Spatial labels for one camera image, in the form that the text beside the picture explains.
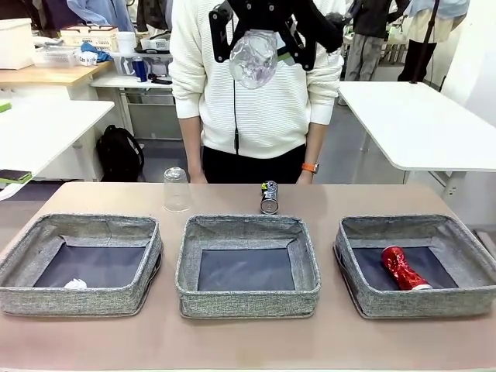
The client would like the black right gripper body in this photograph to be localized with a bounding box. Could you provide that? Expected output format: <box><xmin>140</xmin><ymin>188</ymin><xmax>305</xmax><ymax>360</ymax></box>
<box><xmin>226</xmin><ymin>0</ymin><xmax>311</xmax><ymax>35</ymax></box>

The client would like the clear plastic bottle pink label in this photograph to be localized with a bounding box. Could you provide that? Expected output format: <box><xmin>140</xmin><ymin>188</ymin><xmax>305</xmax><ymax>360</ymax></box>
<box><xmin>228</xmin><ymin>29</ymin><xmax>279</xmax><ymax>91</ymax></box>

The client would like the clear plastic cup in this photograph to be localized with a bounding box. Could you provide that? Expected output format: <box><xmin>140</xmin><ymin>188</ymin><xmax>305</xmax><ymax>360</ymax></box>
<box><xmin>162</xmin><ymin>166</ymin><xmax>191</xmax><ymax>213</ymax></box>

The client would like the crushed red drink can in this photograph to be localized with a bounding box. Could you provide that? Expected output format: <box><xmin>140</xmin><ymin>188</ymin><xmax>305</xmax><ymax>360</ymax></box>
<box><xmin>381</xmin><ymin>245</ymin><xmax>433</xmax><ymax>291</ymax></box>

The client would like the person's right forearm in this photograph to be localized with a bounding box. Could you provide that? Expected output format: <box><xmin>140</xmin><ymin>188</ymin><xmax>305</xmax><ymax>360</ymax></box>
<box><xmin>177</xmin><ymin>115</ymin><xmax>205</xmax><ymax>177</ymax></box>

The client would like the person's left forearm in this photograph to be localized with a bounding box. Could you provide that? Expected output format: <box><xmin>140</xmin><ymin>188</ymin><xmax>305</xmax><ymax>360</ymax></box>
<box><xmin>305</xmin><ymin>122</ymin><xmax>329</xmax><ymax>166</ymax></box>

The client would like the bystander in dark jacket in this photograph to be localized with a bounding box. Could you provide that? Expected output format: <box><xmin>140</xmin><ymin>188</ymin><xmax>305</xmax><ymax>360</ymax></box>
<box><xmin>343</xmin><ymin>0</ymin><xmax>411</xmax><ymax>82</ymax></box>

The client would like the dark hanging jacket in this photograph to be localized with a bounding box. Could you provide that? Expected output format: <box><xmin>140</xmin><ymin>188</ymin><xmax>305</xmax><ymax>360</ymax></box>
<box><xmin>136</xmin><ymin>0</ymin><xmax>174</xmax><ymax>33</ymax></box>

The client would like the person in white sweater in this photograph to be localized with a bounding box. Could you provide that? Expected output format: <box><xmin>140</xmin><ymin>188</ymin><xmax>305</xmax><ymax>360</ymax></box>
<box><xmin>169</xmin><ymin>0</ymin><xmax>346</xmax><ymax>185</ymax></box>

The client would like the blue drink bottle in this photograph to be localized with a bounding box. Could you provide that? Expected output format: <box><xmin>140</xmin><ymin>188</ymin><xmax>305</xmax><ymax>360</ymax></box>
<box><xmin>133</xmin><ymin>56</ymin><xmax>149</xmax><ymax>83</ymax></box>

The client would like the white plastic tub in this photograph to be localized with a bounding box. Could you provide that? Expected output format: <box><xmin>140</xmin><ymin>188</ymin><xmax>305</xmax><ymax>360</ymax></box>
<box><xmin>115</xmin><ymin>31</ymin><xmax>137</xmax><ymax>53</ymax></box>

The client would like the white desk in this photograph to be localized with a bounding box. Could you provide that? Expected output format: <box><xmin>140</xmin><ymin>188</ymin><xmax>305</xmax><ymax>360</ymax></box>
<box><xmin>90</xmin><ymin>73</ymin><xmax>174</xmax><ymax>141</ymax></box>

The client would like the black stand pole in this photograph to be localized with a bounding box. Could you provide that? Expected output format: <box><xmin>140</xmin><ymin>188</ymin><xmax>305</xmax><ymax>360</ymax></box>
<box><xmin>411</xmin><ymin>0</ymin><xmax>441</xmax><ymax>85</ymax></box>

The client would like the blue cloth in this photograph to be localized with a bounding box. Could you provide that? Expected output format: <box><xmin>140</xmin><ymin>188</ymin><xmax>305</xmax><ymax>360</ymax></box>
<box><xmin>79</xmin><ymin>41</ymin><xmax>114</xmax><ymax>65</ymax></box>

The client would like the cream plastic crate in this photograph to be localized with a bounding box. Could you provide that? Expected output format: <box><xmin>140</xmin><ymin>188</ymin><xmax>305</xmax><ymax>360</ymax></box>
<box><xmin>60</xmin><ymin>25</ymin><xmax>119</xmax><ymax>51</ymax></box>

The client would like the bystander in cream coat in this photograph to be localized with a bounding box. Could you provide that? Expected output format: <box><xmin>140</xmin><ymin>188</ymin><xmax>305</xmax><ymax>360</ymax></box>
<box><xmin>398</xmin><ymin>0</ymin><xmax>470</xmax><ymax>84</ymax></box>

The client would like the crushed black drink can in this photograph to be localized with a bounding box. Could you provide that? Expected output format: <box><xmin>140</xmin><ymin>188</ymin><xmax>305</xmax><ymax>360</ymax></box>
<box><xmin>260</xmin><ymin>181</ymin><xmax>280</xmax><ymax>215</ymax></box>

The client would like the black backpack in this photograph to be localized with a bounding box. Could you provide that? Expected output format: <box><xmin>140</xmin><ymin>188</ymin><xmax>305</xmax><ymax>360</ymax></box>
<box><xmin>95</xmin><ymin>124</ymin><xmax>145</xmax><ymax>183</ymax></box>

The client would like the wooden desk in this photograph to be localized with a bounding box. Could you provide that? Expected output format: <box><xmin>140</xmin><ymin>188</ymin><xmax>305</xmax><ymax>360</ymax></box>
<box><xmin>0</xmin><ymin>60</ymin><xmax>114</xmax><ymax>102</ymax></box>

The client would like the white storage box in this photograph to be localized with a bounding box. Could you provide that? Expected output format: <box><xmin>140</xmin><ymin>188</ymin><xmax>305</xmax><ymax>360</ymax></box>
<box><xmin>0</xmin><ymin>18</ymin><xmax>36</xmax><ymax>71</ymax></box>

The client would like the green notebook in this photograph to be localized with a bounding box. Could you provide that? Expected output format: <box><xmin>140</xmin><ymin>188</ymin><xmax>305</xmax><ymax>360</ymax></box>
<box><xmin>0</xmin><ymin>169</ymin><xmax>33</xmax><ymax>185</ymax></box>

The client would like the grey woven fabric basket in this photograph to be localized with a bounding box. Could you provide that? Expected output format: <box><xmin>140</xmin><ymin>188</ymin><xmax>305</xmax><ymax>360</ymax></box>
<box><xmin>333</xmin><ymin>214</ymin><xmax>496</xmax><ymax>319</ymax></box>
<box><xmin>0</xmin><ymin>212</ymin><xmax>164</xmax><ymax>318</ymax></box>
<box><xmin>174</xmin><ymin>215</ymin><xmax>322</xmax><ymax>319</ymax></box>

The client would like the thin black earphone cable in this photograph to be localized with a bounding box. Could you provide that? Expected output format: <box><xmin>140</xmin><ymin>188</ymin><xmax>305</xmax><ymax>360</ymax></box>
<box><xmin>231</xmin><ymin>73</ymin><xmax>240</xmax><ymax>156</ymax></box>

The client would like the white wire basket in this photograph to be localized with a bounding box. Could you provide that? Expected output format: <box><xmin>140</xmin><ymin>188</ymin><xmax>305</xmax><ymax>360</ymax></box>
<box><xmin>33</xmin><ymin>45</ymin><xmax>81</xmax><ymax>69</ymax></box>

